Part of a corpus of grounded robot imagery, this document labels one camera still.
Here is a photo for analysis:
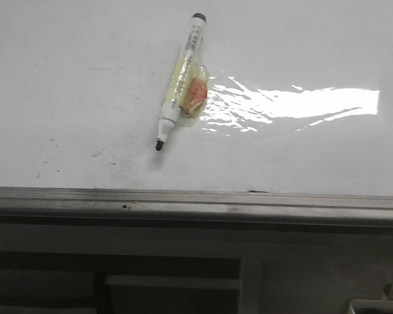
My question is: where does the white box corner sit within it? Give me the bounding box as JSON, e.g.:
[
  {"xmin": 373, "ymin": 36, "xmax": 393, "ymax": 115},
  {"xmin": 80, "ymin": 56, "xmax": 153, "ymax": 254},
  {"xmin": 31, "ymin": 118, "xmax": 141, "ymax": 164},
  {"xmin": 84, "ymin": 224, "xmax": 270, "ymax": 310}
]
[{"xmin": 346, "ymin": 283, "xmax": 393, "ymax": 314}]

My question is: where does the large white whiteboard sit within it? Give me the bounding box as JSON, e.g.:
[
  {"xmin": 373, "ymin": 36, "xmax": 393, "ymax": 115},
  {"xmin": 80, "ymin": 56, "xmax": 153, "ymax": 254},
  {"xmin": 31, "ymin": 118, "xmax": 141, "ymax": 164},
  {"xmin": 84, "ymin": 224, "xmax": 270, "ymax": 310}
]
[{"xmin": 0, "ymin": 1, "xmax": 393, "ymax": 196}]

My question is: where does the white whiteboard marker black tip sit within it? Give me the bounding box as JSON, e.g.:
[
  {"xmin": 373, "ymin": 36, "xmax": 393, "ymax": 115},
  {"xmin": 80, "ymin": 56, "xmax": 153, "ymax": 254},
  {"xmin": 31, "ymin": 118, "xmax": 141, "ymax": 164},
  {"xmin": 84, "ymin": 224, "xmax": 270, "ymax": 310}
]
[{"xmin": 155, "ymin": 13, "xmax": 209, "ymax": 151}]

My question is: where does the aluminium whiteboard tray rail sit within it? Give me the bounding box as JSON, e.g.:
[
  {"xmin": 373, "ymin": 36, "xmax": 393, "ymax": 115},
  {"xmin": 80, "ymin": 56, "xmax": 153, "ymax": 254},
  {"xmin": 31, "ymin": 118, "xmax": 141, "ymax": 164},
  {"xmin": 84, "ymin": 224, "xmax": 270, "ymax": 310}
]
[{"xmin": 0, "ymin": 186, "xmax": 393, "ymax": 228}]

